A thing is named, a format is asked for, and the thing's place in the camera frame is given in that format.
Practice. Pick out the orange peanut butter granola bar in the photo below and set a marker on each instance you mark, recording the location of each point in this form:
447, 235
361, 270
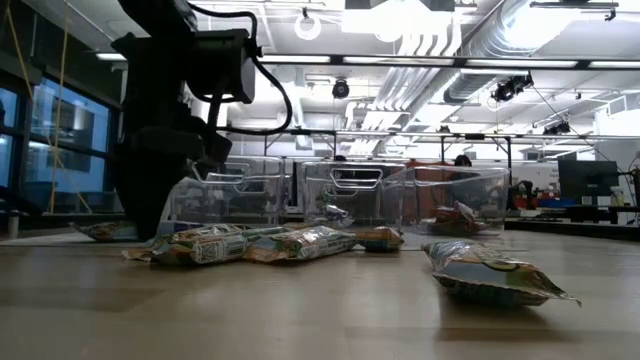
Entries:
380, 239
300, 244
107, 231
205, 246

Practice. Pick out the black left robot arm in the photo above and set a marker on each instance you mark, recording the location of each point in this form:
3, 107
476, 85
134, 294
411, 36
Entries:
155, 15

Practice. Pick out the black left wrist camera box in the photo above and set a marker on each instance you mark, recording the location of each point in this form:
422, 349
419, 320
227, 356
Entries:
222, 65

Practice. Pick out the wrapped chewy granola bar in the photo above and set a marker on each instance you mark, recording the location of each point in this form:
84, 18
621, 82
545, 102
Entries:
492, 277

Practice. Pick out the black background table frame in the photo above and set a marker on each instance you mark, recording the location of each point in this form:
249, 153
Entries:
300, 132

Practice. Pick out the silver ceiling duct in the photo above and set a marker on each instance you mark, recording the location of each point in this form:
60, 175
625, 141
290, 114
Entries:
495, 30

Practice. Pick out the black overhead frame beam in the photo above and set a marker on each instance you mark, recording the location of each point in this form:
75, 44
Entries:
336, 60

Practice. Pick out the clear plastic bin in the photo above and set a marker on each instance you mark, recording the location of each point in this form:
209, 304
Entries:
240, 205
482, 190
370, 200

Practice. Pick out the black ceiling camera cluster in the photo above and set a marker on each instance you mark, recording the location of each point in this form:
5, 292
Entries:
510, 89

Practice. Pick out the black computer monitor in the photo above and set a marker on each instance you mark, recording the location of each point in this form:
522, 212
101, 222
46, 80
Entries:
587, 177

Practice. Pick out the person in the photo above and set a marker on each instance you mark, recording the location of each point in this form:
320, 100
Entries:
340, 158
462, 161

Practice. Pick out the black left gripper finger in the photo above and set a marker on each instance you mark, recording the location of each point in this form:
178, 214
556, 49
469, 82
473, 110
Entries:
147, 200

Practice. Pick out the black hanging camera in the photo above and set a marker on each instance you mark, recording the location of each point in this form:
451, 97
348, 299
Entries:
340, 89

